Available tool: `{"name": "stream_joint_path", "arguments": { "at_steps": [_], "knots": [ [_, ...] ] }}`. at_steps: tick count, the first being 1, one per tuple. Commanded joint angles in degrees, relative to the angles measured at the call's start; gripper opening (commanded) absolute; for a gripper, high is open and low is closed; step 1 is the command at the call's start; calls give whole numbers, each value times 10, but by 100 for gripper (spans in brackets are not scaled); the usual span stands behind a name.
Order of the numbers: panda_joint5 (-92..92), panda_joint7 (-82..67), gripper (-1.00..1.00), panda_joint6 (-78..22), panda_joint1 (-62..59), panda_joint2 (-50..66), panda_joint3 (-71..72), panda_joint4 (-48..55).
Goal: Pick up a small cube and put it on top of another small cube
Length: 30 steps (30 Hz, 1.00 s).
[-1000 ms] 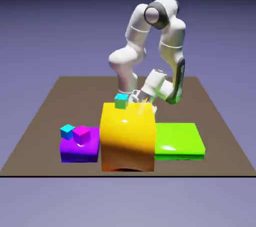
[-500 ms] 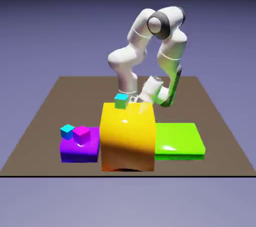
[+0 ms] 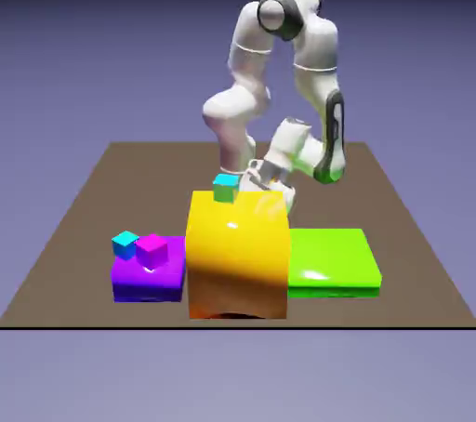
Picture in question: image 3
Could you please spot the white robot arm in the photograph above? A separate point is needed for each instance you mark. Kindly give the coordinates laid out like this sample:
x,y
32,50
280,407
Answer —
x,y
319,54

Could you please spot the large green box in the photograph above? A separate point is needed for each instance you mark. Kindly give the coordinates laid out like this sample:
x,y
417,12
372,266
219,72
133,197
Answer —
x,y
331,262

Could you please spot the small magenta cube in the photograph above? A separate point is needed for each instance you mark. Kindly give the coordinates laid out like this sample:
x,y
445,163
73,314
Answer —
x,y
151,251

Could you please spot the small cyan cube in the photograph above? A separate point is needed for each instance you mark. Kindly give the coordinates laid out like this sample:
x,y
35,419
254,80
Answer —
x,y
227,187
124,244

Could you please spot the large purple box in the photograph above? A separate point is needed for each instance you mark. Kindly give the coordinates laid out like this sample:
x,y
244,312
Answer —
x,y
148,280

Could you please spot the large yellow box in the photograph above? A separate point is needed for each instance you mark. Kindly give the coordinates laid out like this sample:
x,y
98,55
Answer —
x,y
238,254

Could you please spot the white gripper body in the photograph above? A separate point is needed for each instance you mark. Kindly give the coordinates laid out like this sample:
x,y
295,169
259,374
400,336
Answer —
x,y
256,178

